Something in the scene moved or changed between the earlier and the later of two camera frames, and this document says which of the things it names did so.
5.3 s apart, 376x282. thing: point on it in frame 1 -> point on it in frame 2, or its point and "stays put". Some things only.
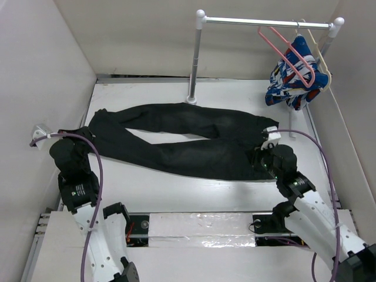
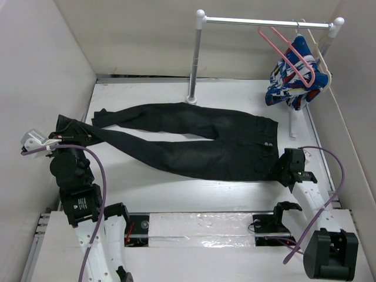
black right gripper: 258,152 -> 280,164
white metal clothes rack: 200,18 stays put
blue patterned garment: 296,78 stays put
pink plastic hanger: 284,60 stays put
